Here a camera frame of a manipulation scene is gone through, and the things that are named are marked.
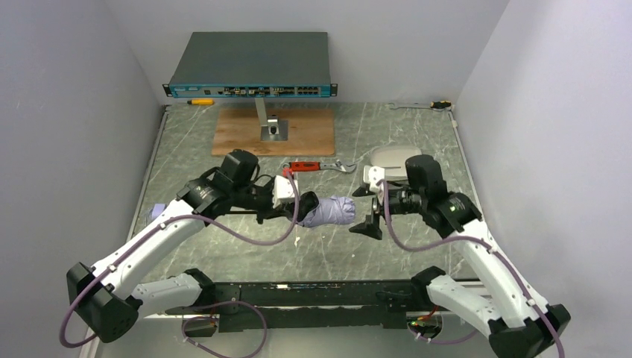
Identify beige umbrella case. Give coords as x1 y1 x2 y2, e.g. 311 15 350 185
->
370 145 422 181

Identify purple folding umbrella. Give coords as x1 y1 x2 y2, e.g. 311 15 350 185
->
142 195 356 228

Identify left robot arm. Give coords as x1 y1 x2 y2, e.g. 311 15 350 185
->
59 149 319 348

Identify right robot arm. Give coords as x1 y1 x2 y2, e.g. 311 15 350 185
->
350 154 571 357

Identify red adjustable wrench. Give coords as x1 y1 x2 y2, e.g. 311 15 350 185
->
282 160 358 173

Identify wooden board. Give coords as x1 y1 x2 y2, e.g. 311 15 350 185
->
211 109 335 157

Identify metal stand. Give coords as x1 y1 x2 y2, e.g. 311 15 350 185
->
255 97 289 142

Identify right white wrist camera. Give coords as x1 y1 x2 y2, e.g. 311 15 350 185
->
362 166 385 193

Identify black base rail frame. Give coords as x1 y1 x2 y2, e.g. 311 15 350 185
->
89 279 527 337

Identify yellow black handled wrench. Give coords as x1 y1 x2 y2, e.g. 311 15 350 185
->
388 101 452 111

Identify network switch rack unit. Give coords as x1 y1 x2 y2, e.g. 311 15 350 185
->
162 31 338 98

